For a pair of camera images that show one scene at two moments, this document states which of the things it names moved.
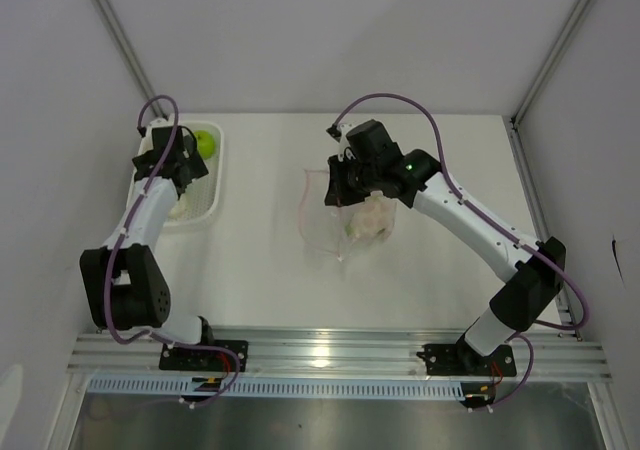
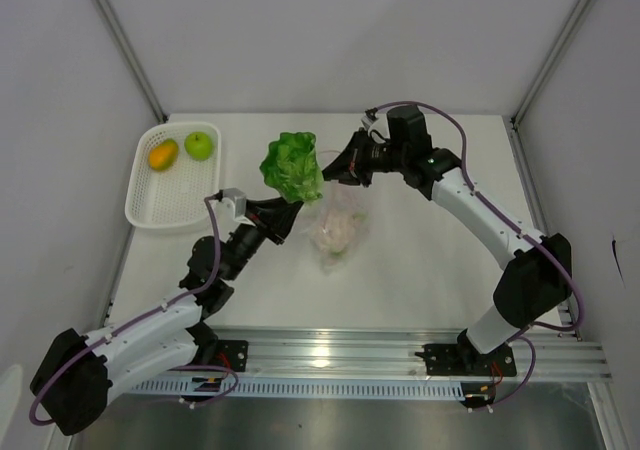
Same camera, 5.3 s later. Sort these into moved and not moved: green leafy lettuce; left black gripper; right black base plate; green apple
Moved: green leafy lettuce; left black gripper
Not moved: green apple; right black base plate
